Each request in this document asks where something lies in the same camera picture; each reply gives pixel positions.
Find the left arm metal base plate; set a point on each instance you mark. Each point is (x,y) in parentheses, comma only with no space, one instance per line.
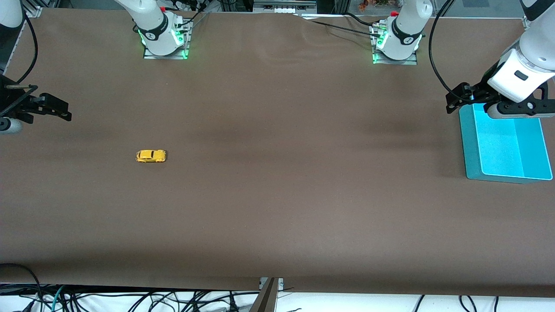
(394,61)

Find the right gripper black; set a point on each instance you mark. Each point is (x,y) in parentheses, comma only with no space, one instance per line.
(13,104)

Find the metal table bracket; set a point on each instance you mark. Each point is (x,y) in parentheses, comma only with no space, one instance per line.
(279,283)

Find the brown table cover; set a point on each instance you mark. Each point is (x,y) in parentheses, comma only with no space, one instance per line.
(277,182)

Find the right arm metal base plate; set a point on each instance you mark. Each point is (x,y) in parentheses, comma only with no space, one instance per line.
(167,55)

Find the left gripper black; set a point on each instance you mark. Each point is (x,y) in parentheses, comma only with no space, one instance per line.
(478,92)

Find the cyan plastic storage bin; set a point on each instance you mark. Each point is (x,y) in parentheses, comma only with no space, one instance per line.
(503,147)

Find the yellow beetle toy car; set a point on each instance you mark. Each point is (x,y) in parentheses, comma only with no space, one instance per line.
(151,156)

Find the grey angled support beam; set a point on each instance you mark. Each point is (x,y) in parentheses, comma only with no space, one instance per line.
(265,301)

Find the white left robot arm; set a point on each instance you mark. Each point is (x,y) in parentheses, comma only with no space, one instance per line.
(405,26)

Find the white power strip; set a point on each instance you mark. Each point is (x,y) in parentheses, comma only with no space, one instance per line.
(284,6)

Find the aluminium frame corner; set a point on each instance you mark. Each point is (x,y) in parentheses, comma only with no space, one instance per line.
(34,11)
(526,22)

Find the orange background object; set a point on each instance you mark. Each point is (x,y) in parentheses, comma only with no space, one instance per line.
(368,4)

